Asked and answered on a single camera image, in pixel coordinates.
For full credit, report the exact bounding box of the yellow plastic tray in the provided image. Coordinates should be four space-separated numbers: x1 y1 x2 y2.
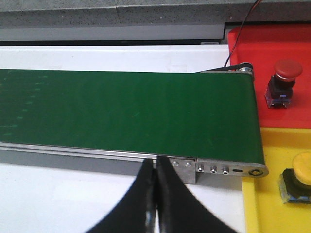
242 128 311 233

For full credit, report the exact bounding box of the red plastic tray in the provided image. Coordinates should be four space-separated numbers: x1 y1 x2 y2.
228 23 311 129

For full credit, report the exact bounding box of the black drive belt pulley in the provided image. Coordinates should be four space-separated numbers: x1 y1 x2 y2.
199 62 255 81

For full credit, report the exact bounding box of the green conveyor belt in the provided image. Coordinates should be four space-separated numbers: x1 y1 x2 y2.
0 70 264 164

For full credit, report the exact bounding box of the yellow mushroom push button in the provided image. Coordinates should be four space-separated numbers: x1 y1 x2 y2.
279 152 311 204

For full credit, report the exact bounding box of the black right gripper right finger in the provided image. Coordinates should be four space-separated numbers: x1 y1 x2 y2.
155 156 235 233

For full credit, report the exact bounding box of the red mushroom push button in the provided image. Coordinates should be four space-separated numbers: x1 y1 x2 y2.
265 59 303 108

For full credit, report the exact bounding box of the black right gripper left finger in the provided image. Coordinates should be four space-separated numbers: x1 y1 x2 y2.
88 159 156 233

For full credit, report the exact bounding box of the red and black wire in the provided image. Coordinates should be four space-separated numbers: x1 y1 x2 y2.
223 0 262 69

